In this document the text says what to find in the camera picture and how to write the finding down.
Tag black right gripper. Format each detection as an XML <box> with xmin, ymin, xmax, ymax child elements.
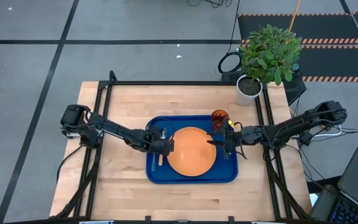
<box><xmin>206</xmin><ymin>119</ymin><xmax>256</xmax><ymax>160</ymax></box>

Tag orange-handled metal spoon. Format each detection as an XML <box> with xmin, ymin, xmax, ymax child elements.
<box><xmin>157</xmin><ymin>127</ymin><xmax>168</xmax><ymax>167</ymax></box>

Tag red translucent cup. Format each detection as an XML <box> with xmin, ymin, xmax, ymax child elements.
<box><xmin>211</xmin><ymin>109</ymin><xmax>231</xmax><ymax>132</ymax></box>

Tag orange plate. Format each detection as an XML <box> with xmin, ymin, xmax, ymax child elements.
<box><xmin>166</xmin><ymin>126</ymin><xmax>218</xmax><ymax>178</ymax></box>

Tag blue plastic tray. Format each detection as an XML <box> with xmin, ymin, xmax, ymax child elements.
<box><xmin>145</xmin><ymin>114</ymin><xmax>239</xmax><ymax>185</ymax></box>

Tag white plant pot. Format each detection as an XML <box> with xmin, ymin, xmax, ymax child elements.
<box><xmin>234</xmin><ymin>73</ymin><xmax>264</xmax><ymax>106</ymax></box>

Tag black power adapter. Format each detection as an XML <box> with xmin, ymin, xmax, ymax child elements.
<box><xmin>299</xmin><ymin>131</ymin><xmax>313</xmax><ymax>147</ymax></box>

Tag green leafy plant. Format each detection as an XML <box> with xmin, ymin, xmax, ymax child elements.
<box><xmin>239</xmin><ymin>24</ymin><xmax>303</xmax><ymax>86</ymax></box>

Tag grey rounded object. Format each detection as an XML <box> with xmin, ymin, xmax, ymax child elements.
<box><xmin>310</xmin><ymin>184</ymin><xmax>339</xmax><ymax>222</ymax></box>

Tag black hazard-striped floor mat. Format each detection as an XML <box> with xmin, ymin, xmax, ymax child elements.
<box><xmin>237</xmin><ymin>11</ymin><xmax>358</xmax><ymax>83</ymax></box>

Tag backlit black keyboard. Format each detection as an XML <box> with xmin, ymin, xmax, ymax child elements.
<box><xmin>328</xmin><ymin>198</ymin><xmax>358</xmax><ymax>224</ymax></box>

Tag black aluminium table frame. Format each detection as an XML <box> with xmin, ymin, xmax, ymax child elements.
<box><xmin>54</xmin><ymin>70</ymin><xmax>317</xmax><ymax>222</ymax></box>

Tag black arm base cable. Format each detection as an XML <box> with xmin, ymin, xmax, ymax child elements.
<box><xmin>56</xmin><ymin>144</ymin><xmax>85</xmax><ymax>185</ymax></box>

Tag black coiled cable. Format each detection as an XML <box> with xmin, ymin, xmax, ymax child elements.
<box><xmin>217</xmin><ymin>0</ymin><xmax>243</xmax><ymax>75</ymax></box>

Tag white cable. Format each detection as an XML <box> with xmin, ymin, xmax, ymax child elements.
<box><xmin>311</xmin><ymin>124</ymin><xmax>343</xmax><ymax>138</ymax></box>

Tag yellow cable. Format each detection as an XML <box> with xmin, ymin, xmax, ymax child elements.
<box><xmin>287</xmin><ymin>0</ymin><xmax>301</xmax><ymax>32</ymax></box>

